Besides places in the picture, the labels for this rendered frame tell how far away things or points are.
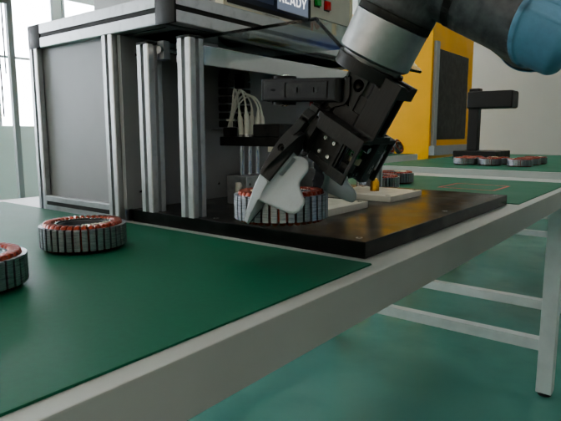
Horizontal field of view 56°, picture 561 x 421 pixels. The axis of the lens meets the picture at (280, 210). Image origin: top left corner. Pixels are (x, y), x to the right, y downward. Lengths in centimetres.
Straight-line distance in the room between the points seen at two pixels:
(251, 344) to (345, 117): 25
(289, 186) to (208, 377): 23
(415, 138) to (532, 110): 193
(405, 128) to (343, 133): 414
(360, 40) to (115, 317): 33
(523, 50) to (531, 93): 576
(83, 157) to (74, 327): 65
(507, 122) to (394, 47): 579
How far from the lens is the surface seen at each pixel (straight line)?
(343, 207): 89
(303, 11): 116
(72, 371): 38
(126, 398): 37
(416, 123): 462
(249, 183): 99
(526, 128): 625
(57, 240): 72
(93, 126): 104
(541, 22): 49
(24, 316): 51
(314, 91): 57
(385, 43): 52
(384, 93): 53
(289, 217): 57
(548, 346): 206
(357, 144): 52
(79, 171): 109
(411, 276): 70
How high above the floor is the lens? 90
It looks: 8 degrees down
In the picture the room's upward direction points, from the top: straight up
